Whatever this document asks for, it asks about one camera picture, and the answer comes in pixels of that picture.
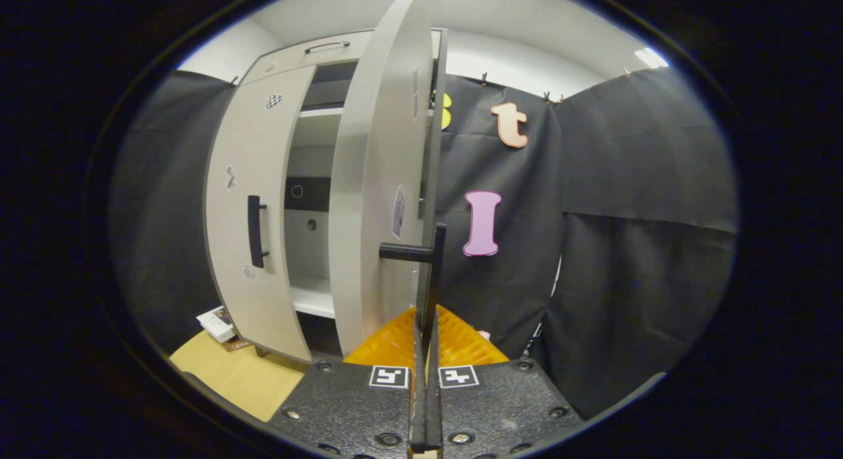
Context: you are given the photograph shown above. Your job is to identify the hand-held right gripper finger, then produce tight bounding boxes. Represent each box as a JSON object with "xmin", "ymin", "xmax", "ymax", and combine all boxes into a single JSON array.
[
  {"xmin": 267, "ymin": 306, "xmax": 427, "ymax": 459},
  {"xmin": 426, "ymin": 306, "xmax": 584, "ymax": 459}
]

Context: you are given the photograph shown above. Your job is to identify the black door handle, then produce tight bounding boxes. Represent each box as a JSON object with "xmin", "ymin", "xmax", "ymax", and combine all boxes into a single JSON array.
[
  {"xmin": 379, "ymin": 223, "xmax": 448, "ymax": 344},
  {"xmin": 247, "ymin": 195, "xmax": 269, "ymax": 269}
]

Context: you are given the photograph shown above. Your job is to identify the grey double-door shoe cabinet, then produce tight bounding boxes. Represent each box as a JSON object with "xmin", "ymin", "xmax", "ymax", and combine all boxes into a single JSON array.
[{"xmin": 203, "ymin": 28, "xmax": 450, "ymax": 366}]

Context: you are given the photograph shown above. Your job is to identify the cabinet door with square stickers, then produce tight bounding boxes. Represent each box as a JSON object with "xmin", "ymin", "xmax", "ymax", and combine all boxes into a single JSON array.
[{"xmin": 328, "ymin": 0, "xmax": 450, "ymax": 358}]

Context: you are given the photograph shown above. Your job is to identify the cabinet door with checkered sticker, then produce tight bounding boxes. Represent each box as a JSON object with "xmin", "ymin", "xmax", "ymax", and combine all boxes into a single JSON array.
[{"xmin": 204, "ymin": 65, "xmax": 317, "ymax": 364}]

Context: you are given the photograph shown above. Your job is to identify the grey cabinet drawer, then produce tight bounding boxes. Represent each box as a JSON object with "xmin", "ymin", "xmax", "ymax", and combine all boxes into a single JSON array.
[{"xmin": 240, "ymin": 30, "xmax": 376, "ymax": 86}]

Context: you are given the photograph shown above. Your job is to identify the black backdrop cloth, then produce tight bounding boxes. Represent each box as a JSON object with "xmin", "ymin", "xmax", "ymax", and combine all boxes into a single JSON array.
[{"xmin": 109, "ymin": 67, "xmax": 738, "ymax": 420}]

